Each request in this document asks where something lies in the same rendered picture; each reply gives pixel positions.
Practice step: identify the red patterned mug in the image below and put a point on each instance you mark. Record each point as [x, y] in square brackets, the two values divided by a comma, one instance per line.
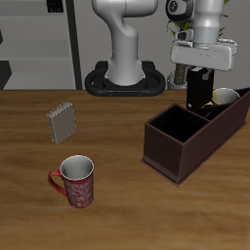
[78, 187]

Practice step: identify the dark brown desk caddy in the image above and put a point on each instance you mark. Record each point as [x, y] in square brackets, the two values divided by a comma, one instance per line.
[177, 146]

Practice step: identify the white shelf unit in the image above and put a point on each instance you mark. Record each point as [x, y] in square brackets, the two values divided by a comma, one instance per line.
[35, 49]

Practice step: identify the white-yellow mug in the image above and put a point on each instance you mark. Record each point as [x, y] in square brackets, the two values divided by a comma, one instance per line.
[225, 95]

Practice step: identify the grey book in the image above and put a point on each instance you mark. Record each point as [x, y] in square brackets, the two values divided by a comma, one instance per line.
[62, 124]

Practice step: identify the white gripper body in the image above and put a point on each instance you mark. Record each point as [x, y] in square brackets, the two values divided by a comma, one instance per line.
[201, 56]

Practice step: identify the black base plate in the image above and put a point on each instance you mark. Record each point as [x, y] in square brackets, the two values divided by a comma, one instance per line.
[97, 85]

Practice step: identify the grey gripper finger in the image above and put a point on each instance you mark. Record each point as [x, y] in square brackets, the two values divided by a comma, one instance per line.
[206, 73]

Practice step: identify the pot plant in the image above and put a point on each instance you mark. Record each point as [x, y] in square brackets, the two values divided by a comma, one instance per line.
[180, 73]

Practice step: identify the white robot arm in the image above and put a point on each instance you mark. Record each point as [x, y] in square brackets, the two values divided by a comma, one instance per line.
[125, 49]

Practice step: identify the black box on shelf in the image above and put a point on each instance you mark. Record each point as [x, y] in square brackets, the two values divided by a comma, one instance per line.
[54, 5]

